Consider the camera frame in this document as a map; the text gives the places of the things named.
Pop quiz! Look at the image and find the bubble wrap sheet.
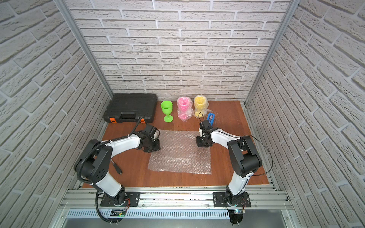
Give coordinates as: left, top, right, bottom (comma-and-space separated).
193, 94, 210, 119
176, 96, 194, 122
148, 130, 212, 175

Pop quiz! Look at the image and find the pink plastic wine glass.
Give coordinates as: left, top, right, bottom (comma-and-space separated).
177, 96, 193, 119

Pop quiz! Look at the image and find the yellow plastic wine glass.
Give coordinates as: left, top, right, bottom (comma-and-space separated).
194, 95, 208, 118

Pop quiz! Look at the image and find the green plastic wine glass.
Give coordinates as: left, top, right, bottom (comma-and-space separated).
161, 101, 174, 123

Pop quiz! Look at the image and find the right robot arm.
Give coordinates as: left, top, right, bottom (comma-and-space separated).
196, 125, 262, 197

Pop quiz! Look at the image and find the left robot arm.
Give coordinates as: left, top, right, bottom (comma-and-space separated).
74, 132, 161, 197

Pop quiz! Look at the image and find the blue tape dispenser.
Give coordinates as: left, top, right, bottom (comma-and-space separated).
207, 113, 215, 126

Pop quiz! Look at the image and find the black plastic tool case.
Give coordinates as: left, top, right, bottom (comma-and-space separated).
103, 93, 158, 124

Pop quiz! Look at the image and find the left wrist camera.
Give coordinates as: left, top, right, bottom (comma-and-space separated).
142, 124, 157, 140

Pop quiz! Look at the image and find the black handled screwdriver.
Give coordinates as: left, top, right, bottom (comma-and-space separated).
111, 160, 123, 175

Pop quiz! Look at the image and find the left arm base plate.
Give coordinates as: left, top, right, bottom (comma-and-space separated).
100, 192, 141, 207

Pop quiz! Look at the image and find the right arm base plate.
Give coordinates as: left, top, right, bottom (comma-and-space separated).
213, 192, 252, 209

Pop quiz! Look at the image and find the aluminium mounting rail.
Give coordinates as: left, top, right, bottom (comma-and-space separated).
59, 185, 293, 219

